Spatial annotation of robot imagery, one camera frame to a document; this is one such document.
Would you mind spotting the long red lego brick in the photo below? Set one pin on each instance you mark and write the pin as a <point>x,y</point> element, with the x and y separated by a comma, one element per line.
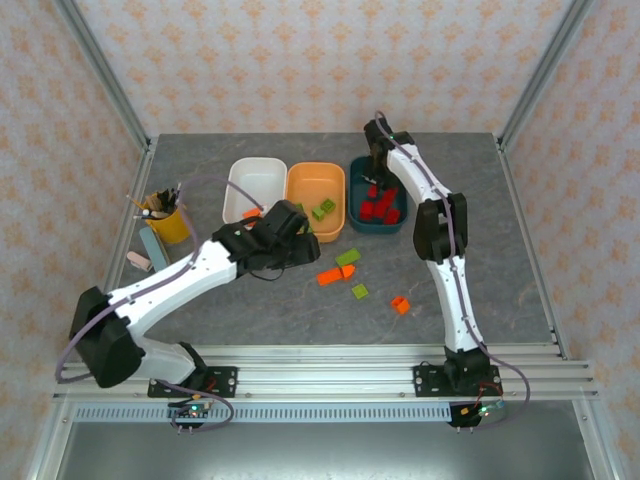
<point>386,201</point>

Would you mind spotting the small orange lego brick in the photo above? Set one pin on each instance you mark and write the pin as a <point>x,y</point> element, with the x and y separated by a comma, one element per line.
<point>251,213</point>
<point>401,305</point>

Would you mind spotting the green lego with round hole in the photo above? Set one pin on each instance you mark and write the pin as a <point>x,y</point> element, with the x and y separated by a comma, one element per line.
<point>327,205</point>

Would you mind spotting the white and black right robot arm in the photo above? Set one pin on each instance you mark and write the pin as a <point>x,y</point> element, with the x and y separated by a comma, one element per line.
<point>455,290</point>

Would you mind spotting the teal plastic bin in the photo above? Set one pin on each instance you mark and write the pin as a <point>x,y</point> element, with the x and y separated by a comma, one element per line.
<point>377,228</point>

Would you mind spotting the orange plastic bin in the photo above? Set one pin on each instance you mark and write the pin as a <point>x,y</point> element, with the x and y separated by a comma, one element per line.
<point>312,185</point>

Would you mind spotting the long orange lego brick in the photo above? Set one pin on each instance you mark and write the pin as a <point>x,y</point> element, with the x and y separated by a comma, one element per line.
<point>328,276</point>

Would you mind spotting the white plastic bin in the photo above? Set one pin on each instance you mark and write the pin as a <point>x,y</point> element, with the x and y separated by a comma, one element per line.
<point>255,180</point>

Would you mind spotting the orange roof-shaped lego brick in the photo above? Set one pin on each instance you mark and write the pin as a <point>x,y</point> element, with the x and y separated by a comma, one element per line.
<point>348,271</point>

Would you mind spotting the yellow pen cup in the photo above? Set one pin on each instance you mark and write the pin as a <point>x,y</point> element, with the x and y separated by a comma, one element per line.
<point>170,227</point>

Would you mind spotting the black pen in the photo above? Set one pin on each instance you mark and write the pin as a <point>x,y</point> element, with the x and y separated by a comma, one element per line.
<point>176,195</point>

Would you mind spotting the light blue block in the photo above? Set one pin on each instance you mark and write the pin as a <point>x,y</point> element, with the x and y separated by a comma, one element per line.
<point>155,249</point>

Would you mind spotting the brown wooden stick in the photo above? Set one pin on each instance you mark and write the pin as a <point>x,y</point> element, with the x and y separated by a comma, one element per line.
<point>159,201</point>

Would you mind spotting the white marker pen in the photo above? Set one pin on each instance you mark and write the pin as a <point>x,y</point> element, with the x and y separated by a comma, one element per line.
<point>152,214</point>

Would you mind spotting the pink eraser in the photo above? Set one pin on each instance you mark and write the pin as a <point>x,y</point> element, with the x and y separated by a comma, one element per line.
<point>140,261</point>

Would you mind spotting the pencil with white tip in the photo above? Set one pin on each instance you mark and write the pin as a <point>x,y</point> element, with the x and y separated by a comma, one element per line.
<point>137,201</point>

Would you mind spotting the small circuit board with LED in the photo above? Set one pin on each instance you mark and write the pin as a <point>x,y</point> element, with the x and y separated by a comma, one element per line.
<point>475,412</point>
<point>192,412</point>

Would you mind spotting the grey sheet metal panel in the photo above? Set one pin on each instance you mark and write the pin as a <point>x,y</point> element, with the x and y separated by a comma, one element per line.
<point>325,452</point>

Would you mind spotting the aluminium table side rail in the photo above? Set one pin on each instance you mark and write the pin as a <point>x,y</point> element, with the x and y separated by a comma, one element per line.
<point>135,200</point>
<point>525,240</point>

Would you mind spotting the wide aluminium base rail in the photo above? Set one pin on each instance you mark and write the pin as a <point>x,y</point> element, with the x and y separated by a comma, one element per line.
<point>325,375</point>

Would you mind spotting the aluminium frame post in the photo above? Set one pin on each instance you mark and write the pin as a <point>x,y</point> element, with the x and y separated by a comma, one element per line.
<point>540,70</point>
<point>107,80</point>

